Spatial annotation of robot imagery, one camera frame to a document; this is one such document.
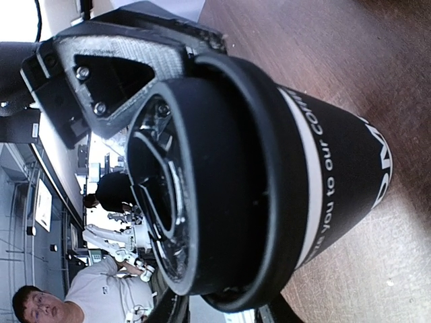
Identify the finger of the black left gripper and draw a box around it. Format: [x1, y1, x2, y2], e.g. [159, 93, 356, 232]
[94, 0, 228, 57]

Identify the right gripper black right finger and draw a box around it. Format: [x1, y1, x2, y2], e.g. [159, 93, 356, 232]
[255, 293, 304, 323]

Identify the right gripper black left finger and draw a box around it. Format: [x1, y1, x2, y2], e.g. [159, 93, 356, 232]
[151, 292, 190, 323]

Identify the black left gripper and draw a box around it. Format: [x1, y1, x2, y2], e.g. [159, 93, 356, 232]
[20, 33, 189, 151]

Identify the black and white paper cup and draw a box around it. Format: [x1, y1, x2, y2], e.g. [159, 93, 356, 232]
[278, 86, 393, 268]

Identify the person in white shirt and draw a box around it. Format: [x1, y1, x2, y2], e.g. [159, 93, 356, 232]
[12, 256, 156, 322]

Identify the person in dark shirt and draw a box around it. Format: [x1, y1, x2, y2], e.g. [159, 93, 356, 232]
[83, 172, 136, 213]

